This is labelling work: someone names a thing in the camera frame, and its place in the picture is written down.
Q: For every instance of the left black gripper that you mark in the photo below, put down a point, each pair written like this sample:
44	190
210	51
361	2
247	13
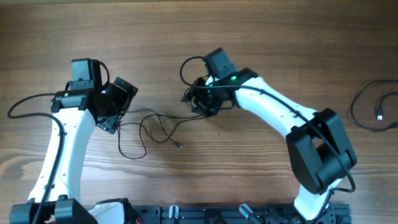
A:
117	106

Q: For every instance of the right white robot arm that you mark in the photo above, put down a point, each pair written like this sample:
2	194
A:
320	152

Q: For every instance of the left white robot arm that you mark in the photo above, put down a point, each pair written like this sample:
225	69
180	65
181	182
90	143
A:
85	103

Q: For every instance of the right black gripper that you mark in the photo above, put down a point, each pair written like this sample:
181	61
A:
203	101

